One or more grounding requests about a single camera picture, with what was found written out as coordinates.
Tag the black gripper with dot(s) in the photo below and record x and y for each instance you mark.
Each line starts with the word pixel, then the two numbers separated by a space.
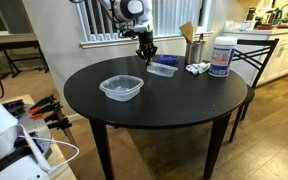
pixel 146 39

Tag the clear plastic lunchbox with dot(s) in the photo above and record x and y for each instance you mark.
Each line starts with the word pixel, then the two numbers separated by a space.
pixel 162 69
pixel 121 87

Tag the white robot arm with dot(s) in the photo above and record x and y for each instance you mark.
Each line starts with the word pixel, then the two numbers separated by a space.
pixel 130 8

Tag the blue plastic lid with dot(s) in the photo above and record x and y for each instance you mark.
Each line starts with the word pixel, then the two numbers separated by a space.
pixel 168 59

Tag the white window sill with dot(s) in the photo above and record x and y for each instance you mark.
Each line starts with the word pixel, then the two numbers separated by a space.
pixel 170 37

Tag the white vertical window blinds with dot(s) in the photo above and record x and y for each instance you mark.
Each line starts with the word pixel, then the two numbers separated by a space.
pixel 174 16

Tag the wooden spatula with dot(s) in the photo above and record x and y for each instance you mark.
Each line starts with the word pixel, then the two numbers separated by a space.
pixel 187 30

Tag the metal utensil cup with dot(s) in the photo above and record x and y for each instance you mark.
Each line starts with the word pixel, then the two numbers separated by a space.
pixel 194 53

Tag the crumpled white blue wrapper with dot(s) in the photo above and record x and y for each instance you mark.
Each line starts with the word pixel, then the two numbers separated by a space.
pixel 197 68

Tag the wooden spoon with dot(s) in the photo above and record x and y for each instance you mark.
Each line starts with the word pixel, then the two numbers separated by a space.
pixel 201 37

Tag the white wipes canister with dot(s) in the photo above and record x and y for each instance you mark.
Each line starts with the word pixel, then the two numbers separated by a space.
pixel 222 56

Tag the clear plastic tub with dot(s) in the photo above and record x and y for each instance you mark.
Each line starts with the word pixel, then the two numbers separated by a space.
pixel 239 25

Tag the black table leg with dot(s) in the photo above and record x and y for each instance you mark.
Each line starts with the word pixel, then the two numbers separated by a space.
pixel 103 150
pixel 214 146

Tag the black metal chair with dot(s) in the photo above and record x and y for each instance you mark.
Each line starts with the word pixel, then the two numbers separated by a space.
pixel 258 42

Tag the black orange bar clamp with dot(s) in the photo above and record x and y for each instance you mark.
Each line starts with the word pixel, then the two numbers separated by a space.
pixel 42 101
pixel 60 124
pixel 47 108

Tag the black folding stand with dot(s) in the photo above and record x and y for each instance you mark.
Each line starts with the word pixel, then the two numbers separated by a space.
pixel 10 45

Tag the chrome kitchen faucet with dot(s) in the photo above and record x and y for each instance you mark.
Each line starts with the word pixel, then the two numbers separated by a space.
pixel 285 6

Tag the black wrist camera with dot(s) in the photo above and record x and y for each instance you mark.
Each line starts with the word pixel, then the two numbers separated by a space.
pixel 128 33

